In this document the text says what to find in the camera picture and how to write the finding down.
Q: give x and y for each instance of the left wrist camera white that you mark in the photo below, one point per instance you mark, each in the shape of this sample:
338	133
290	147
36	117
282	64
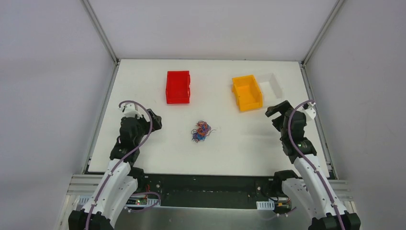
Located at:
130	110

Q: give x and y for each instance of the orange plastic bin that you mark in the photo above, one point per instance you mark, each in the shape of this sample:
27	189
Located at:
247	93

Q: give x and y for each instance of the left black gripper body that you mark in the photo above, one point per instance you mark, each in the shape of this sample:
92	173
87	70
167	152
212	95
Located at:
147	120

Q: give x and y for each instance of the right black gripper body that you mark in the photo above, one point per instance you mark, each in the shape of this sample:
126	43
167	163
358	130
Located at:
282	116

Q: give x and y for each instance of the red plastic bin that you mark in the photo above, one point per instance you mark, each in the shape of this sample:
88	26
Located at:
178	87

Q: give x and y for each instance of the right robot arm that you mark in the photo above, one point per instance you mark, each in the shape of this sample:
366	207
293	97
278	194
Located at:
308	189

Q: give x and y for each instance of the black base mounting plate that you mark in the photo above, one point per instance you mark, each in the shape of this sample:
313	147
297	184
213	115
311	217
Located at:
212	191

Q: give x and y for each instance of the clear plastic bin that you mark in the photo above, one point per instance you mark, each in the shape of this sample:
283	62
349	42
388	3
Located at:
272	92

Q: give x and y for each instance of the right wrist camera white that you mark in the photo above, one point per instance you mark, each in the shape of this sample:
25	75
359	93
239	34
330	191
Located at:
309	109

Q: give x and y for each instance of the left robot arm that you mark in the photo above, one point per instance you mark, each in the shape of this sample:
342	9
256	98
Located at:
121	178

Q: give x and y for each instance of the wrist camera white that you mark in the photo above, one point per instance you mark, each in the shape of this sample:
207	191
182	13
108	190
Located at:
309	109
130	110

